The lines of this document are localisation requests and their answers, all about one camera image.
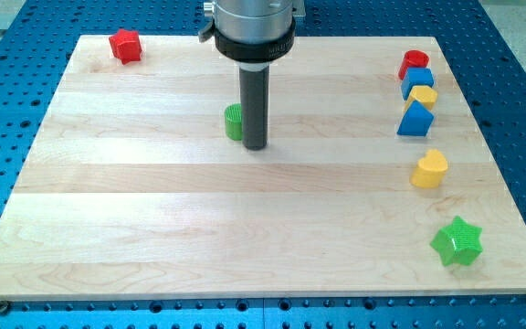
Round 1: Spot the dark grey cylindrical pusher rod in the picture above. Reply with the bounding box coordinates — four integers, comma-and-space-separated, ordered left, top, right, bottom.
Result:
239, 63, 269, 151

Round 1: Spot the red cylinder block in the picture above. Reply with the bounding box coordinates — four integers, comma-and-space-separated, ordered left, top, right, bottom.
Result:
397, 49, 429, 80

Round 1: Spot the green star block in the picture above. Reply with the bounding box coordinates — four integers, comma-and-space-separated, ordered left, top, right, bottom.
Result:
430, 216, 483, 266

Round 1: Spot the light wooden board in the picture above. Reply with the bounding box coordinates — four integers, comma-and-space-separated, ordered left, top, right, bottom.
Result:
0, 35, 526, 301

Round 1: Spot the blue cube block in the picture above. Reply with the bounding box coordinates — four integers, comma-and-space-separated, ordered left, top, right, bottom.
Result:
400, 68, 435, 101

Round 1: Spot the green cylinder block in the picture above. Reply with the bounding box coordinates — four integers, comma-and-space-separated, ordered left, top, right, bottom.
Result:
224, 103, 242, 141

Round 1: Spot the yellow hexagon block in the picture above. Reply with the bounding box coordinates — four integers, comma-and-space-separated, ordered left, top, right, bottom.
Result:
404, 85, 438, 111

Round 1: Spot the red star block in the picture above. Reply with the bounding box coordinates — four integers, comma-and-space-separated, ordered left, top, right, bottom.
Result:
109, 28, 142, 65

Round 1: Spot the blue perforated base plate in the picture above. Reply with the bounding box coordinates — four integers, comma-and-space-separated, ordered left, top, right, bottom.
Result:
0, 1, 526, 328

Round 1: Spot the blue triangle block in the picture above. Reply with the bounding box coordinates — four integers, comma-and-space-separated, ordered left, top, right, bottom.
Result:
396, 101, 435, 137

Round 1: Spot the yellow heart block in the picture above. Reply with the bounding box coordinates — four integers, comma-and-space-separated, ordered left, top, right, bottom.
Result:
410, 149, 449, 188

